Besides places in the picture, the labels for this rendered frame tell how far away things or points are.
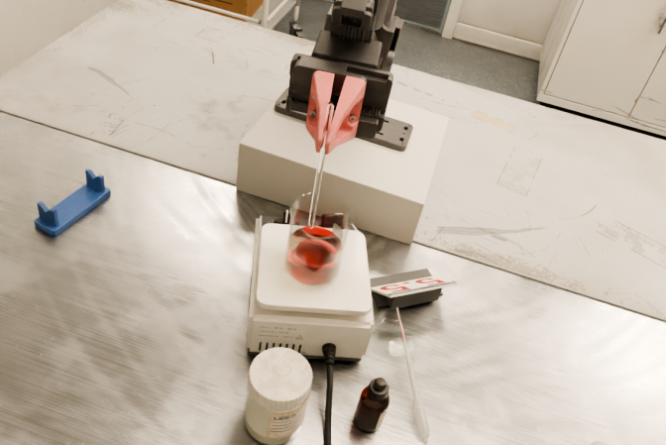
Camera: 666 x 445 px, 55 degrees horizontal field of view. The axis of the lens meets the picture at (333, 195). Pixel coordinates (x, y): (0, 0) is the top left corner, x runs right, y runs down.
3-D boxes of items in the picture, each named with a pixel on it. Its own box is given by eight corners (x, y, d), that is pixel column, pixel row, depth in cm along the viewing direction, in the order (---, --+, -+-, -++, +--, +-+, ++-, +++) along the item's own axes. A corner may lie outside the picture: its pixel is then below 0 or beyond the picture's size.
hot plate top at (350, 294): (260, 227, 73) (261, 221, 73) (363, 236, 75) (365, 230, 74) (254, 309, 64) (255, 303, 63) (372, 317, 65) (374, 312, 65)
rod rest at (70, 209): (91, 184, 86) (89, 164, 84) (112, 194, 85) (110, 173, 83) (33, 226, 79) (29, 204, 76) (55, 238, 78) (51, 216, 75)
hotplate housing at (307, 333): (254, 230, 84) (259, 183, 79) (352, 238, 86) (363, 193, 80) (242, 377, 67) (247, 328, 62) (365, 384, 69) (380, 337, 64)
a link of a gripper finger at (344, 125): (357, 123, 56) (369, 68, 63) (277, 106, 56) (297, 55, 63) (345, 181, 60) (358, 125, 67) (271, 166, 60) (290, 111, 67)
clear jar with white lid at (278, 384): (231, 412, 64) (235, 365, 59) (279, 383, 67) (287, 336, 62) (266, 460, 61) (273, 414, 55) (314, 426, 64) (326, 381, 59)
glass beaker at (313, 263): (287, 244, 71) (296, 185, 66) (344, 257, 71) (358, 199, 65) (273, 290, 66) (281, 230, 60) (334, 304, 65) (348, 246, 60)
